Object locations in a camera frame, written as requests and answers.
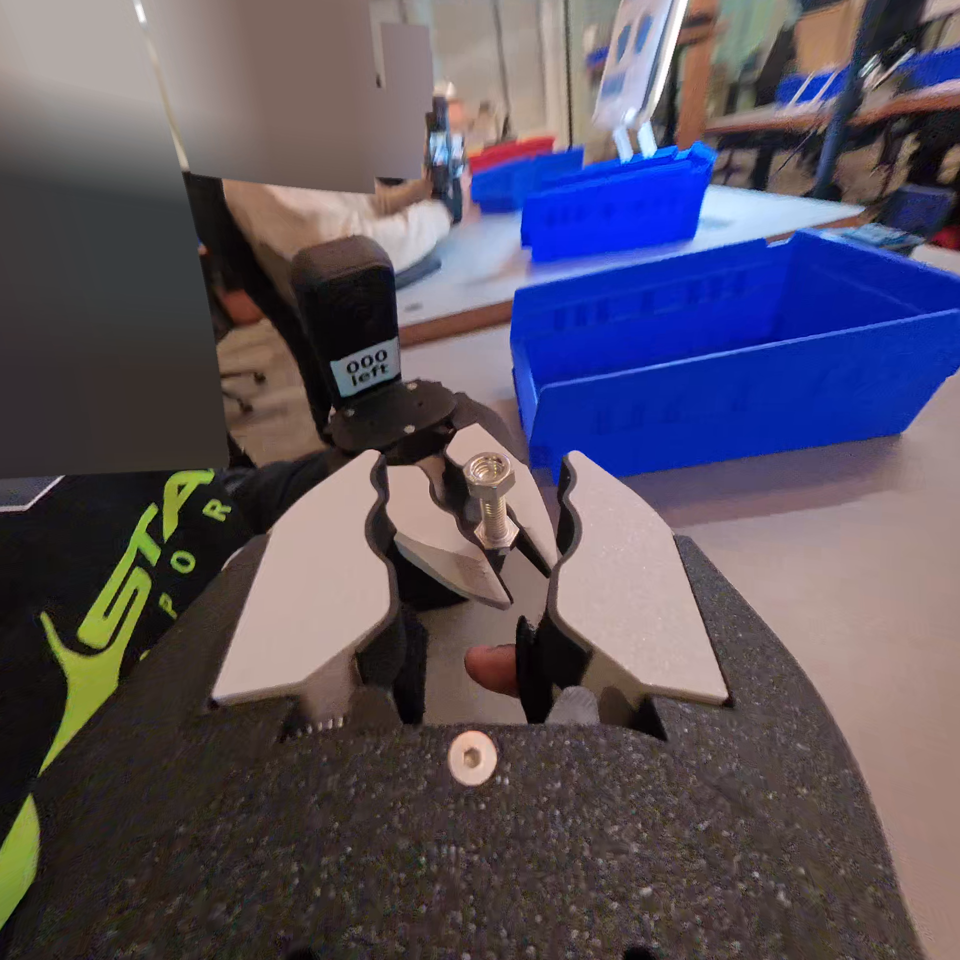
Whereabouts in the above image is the person's left forearm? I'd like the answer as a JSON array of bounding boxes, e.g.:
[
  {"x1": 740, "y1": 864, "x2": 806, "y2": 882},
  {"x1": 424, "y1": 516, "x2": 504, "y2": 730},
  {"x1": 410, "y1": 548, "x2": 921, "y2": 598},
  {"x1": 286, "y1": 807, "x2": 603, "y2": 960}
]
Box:
[{"x1": 225, "y1": 447, "x2": 358, "y2": 535}]

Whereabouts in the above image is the red plastic bin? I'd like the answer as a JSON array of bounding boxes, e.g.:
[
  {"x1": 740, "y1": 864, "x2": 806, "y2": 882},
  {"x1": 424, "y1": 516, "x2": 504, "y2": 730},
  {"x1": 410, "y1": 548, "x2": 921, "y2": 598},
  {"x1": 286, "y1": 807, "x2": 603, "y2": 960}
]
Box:
[{"x1": 468, "y1": 135, "x2": 556, "y2": 171}]

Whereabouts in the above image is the long wooden desk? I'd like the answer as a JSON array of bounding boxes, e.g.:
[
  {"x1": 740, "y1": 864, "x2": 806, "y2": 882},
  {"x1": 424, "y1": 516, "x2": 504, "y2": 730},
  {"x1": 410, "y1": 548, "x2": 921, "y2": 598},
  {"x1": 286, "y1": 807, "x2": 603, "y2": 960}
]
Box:
[{"x1": 705, "y1": 78, "x2": 960, "y2": 196}]

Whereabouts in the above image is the blue plastic bin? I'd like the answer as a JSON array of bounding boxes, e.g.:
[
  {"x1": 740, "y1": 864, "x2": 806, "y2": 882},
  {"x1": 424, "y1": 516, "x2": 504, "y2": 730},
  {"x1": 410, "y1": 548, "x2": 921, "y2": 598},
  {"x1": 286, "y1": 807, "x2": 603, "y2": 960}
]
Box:
[
  {"x1": 510, "y1": 230, "x2": 960, "y2": 484},
  {"x1": 521, "y1": 143, "x2": 718, "y2": 265},
  {"x1": 470, "y1": 146, "x2": 586, "y2": 213}
]

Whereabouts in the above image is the black printed shirt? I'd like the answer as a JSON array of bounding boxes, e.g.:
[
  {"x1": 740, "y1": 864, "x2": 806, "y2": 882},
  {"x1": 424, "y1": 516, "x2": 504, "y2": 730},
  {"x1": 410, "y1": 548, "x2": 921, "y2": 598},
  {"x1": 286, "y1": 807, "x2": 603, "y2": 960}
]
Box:
[{"x1": 0, "y1": 450, "x2": 354, "y2": 931}]

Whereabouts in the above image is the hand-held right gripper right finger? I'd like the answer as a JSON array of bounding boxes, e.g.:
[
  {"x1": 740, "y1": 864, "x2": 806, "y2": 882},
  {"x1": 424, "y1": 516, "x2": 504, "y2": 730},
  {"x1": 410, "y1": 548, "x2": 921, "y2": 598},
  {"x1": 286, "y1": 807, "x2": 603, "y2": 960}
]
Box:
[{"x1": 515, "y1": 450, "x2": 732, "y2": 732}]

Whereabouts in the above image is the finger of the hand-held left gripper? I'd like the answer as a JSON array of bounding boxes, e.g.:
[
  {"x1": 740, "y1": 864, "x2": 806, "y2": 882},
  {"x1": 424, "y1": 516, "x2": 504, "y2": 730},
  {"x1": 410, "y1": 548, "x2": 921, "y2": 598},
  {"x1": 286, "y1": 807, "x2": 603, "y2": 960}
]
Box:
[
  {"x1": 443, "y1": 423, "x2": 564, "y2": 579},
  {"x1": 386, "y1": 464, "x2": 514, "y2": 609}
]

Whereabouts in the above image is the roll-up banner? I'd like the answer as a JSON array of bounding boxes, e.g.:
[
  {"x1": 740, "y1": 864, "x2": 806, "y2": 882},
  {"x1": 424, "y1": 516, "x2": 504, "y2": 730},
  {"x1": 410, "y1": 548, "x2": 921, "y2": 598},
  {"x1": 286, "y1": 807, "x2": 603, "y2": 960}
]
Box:
[{"x1": 593, "y1": 0, "x2": 691, "y2": 129}]

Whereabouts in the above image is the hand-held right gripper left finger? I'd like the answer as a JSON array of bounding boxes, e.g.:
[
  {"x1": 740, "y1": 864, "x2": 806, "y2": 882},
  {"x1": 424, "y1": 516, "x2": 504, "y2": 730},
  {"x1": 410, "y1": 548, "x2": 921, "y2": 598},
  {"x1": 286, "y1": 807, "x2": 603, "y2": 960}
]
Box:
[{"x1": 210, "y1": 447, "x2": 429, "y2": 729}]

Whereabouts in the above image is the silver hex bolt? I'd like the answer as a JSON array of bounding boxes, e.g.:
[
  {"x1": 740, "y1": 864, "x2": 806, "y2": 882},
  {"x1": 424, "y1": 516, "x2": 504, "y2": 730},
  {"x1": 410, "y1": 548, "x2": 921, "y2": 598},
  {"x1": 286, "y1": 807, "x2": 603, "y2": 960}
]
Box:
[{"x1": 474, "y1": 492, "x2": 523, "y2": 553}]

